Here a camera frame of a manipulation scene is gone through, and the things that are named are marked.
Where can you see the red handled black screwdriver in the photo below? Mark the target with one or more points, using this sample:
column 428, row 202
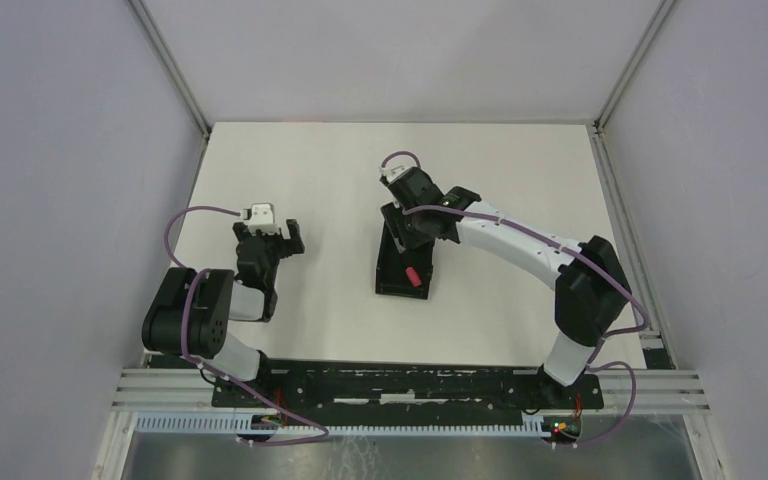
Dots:
column 409, row 262

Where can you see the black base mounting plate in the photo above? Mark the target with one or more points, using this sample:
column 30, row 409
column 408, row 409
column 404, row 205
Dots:
column 348, row 394

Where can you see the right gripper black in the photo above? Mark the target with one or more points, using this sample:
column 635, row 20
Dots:
column 401, row 221

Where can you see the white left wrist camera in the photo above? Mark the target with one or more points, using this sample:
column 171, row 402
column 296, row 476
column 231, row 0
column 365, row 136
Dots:
column 260, row 218

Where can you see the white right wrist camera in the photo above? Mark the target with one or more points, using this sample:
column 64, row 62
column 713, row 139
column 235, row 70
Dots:
column 390, row 174

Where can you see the white slotted cable duct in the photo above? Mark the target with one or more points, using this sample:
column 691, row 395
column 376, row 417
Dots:
column 247, row 424

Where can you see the aluminium frame rail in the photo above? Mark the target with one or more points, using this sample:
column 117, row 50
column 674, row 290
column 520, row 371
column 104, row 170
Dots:
column 655, row 342
column 152, row 32

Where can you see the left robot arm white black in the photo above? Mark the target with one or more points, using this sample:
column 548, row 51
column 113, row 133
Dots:
column 190, row 318

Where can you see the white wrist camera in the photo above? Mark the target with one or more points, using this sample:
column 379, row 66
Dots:
column 260, row 218
column 390, row 174

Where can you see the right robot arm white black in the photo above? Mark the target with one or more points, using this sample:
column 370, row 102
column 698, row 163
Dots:
column 589, row 284

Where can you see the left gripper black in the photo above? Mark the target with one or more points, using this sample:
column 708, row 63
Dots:
column 271, row 240

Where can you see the aluminium frame rail left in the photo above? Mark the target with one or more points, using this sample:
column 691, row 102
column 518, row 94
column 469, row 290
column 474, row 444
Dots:
column 152, row 32

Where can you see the aluminium frame rail right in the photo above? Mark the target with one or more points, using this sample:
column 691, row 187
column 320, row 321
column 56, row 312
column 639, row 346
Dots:
column 655, row 342

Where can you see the aluminium front rails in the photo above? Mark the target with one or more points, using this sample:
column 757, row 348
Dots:
column 659, row 392

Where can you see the black plastic bin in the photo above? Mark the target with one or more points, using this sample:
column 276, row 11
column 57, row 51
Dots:
column 402, row 272

